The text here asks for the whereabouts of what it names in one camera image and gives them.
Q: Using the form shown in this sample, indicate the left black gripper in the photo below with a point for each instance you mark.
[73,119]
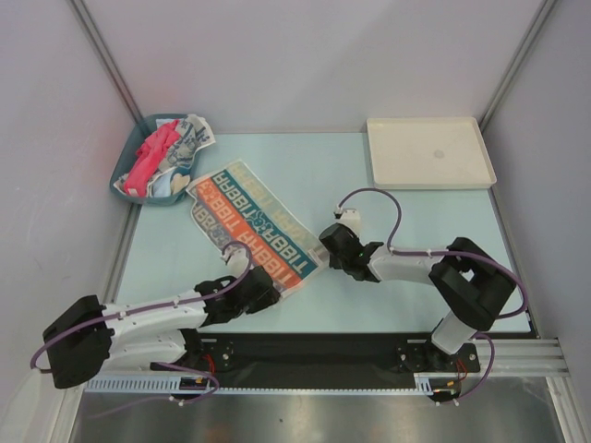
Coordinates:
[270,297]

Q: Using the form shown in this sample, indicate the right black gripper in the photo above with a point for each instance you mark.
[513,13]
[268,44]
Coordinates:
[336,243]

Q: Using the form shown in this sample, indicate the striped rabbit text towel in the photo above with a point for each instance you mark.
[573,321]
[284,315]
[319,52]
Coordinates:
[233,204]

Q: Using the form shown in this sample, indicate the pink red towel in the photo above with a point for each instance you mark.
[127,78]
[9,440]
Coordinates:
[149,155]

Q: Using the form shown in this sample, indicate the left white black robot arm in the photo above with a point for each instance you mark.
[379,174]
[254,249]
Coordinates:
[90,337]

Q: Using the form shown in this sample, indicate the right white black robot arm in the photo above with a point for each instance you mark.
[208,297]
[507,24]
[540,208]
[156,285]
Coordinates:
[473,285]

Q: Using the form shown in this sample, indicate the cream plastic tray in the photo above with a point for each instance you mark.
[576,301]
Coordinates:
[436,153]

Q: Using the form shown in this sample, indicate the light blue towel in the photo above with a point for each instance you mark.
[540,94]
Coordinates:
[161,180]

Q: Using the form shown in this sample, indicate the white blue patterned towel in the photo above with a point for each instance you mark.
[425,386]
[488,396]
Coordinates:
[194,134]

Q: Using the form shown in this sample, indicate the teal plastic basket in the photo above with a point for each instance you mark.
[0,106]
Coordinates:
[128,157]

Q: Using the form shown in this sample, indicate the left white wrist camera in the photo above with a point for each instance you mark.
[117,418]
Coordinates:
[237,261]

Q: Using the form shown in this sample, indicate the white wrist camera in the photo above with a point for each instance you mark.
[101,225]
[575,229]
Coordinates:
[349,218]
[237,261]

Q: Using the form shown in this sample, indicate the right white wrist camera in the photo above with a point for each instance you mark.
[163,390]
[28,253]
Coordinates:
[349,218]

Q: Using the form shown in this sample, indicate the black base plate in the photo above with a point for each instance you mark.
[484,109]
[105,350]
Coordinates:
[350,359]

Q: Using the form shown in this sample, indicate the white slotted cable duct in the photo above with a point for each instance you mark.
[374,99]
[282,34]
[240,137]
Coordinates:
[415,385]

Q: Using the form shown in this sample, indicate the aluminium frame rail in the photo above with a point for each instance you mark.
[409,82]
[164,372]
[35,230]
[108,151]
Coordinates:
[529,358]

